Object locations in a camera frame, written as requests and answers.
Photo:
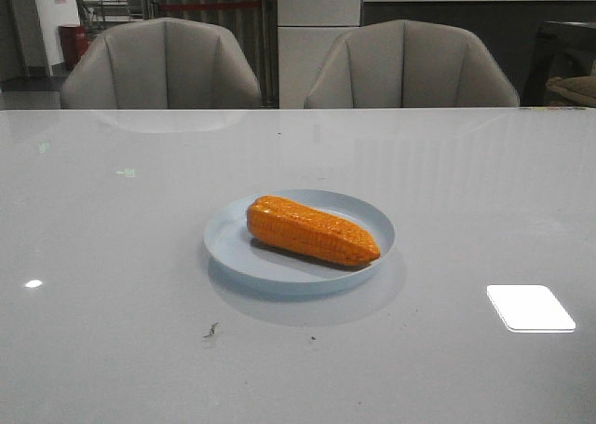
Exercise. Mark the grey upholstered chair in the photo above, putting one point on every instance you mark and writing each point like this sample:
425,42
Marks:
165,63
410,64

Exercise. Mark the white refrigerator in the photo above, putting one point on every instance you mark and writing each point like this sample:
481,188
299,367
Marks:
306,30

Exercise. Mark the red trash bin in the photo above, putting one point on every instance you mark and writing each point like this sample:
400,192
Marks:
74,44

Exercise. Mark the tan cushioned seat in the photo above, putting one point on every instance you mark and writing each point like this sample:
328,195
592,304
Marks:
579,90

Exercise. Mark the metal shelving rack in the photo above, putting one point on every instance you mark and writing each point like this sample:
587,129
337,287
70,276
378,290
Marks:
97,15

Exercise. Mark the light blue round plate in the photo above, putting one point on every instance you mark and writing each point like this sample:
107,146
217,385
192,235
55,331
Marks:
260,267

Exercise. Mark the right grey upholstered chair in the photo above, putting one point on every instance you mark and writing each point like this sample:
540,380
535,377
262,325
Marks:
410,64

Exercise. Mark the left grey upholstered chair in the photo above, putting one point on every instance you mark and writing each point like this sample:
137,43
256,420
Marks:
165,63

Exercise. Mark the red barrier belt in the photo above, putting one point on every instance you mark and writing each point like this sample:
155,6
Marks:
209,6

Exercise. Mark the orange toy corn cob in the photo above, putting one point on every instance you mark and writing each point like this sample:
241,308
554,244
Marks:
291,226

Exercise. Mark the dark kitchen counter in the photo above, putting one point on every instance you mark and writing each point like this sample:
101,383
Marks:
507,27

